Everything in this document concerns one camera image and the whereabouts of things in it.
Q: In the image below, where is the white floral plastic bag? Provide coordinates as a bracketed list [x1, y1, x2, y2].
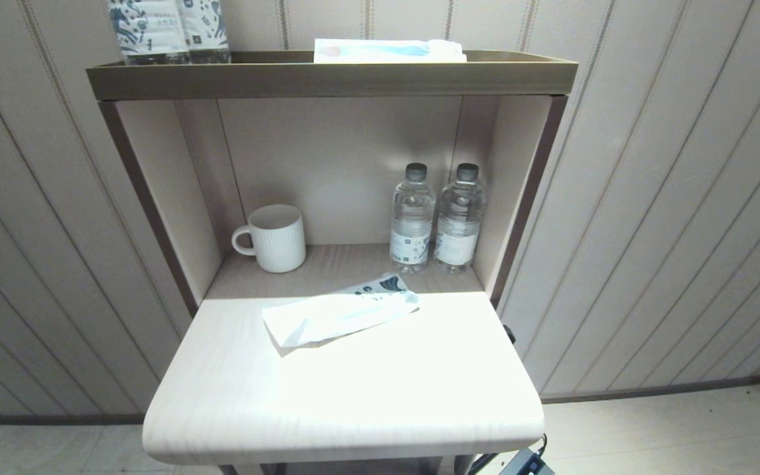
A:
[261, 274, 422, 357]

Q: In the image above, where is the clear plastic water bottle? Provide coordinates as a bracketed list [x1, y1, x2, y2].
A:
[434, 162, 488, 274]
[389, 162, 437, 274]

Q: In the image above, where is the white ribbed mug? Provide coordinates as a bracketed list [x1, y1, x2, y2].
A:
[231, 203, 307, 274]

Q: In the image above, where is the beige wooden shelf unit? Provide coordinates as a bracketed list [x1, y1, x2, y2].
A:
[86, 49, 579, 475]

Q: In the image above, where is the white tissue pack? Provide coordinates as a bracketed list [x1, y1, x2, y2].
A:
[313, 38, 468, 64]

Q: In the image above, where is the blue electronic device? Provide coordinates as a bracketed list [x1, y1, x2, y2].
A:
[499, 451, 555, 475]

